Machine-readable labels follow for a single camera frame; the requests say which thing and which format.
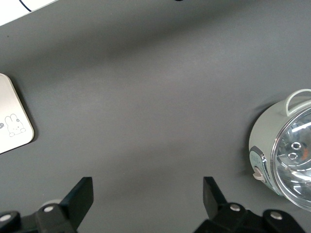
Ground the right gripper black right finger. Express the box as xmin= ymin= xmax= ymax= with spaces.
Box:
xmin=194 ymin=176 xmax=306 ymax=233

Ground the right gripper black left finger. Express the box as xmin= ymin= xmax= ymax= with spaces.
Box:
xmin=0 ymin=177 xmax=94 ymax=233

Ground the beige rabbit print tray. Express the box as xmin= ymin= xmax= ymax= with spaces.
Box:
xmin=0 ymin=73 xmax=38 ymax=155

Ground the pale green electric cooking pot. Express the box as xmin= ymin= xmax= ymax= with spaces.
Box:
xmin=248 ymin=89 xmax=311 ymax=198

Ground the clear glass pot lid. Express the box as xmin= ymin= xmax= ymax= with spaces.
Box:
xmin=270 ymin=104 xmax=311 ymax=216

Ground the dark grey table mat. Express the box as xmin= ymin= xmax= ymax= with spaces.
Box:
xmin=0 ymin=0 xmax=311 ymax=233

